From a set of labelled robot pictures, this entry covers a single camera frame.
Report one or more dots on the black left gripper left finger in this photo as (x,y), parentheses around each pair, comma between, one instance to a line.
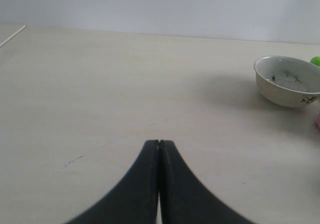
(134,199)

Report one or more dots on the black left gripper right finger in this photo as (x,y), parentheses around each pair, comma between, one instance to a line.
(183,198)

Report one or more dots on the pink toy strawberry cake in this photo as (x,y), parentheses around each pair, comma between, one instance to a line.
(317,122)

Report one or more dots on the white ceramic bowl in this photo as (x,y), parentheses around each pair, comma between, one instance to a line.
(287,81)

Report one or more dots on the green toy dog bone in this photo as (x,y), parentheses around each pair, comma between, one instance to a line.
(316,61)

